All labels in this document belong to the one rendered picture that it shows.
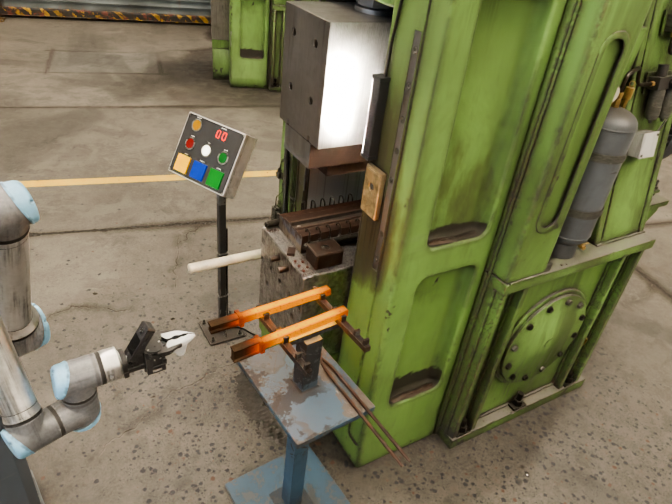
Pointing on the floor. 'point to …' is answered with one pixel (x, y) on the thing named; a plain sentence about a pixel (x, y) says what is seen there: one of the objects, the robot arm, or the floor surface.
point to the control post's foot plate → (220, 334)
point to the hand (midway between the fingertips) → (190, 334)
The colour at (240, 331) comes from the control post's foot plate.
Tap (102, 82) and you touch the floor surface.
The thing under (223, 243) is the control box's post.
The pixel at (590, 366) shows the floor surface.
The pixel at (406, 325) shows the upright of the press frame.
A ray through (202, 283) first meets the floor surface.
